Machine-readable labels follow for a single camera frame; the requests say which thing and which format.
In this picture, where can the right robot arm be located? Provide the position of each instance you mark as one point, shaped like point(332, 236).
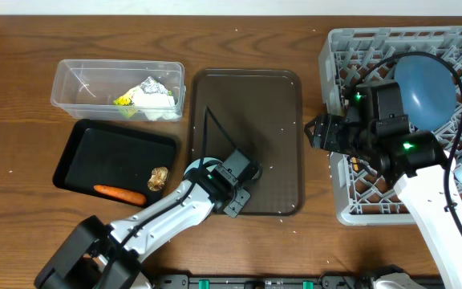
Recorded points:
point(376, 130)

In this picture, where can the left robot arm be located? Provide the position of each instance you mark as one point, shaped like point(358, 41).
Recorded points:
point(96, 255)

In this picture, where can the black plastic tray bin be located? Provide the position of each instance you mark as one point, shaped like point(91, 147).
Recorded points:
point(99, 153)

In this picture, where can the grey dishwasher rack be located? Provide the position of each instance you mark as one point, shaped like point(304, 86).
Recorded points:
point(362, 199)

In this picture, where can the orange carrot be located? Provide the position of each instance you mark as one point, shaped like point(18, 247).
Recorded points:
point(128, 196)

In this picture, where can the dark blue plate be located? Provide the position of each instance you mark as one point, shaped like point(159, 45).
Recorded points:
point(428, 91)

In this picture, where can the wooden chopstick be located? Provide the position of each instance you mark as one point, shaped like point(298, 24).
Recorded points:
point(355, 164)

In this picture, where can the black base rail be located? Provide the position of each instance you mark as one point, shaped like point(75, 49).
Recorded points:
point(384, 277)

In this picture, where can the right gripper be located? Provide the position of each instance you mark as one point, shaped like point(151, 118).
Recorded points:
point(326, 132)

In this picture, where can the clear plastic bin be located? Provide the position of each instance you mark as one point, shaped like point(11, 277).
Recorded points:
point(86, 88)

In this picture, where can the brown food scrap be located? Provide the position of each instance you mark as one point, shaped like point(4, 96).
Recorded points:
point(158, 179)

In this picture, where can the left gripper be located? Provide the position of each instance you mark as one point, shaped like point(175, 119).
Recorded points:
point(238, 206)

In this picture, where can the foil snack wrapper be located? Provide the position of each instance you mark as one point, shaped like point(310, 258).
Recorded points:
point(148, 86)

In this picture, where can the dark brown serving tray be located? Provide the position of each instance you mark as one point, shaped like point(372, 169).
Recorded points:
point(260, 112)

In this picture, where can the light blue rice bowl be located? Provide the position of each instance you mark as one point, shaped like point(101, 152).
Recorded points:
point(210, 163)

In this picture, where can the white napkin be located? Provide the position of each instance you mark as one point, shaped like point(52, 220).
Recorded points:
point(157, 106)

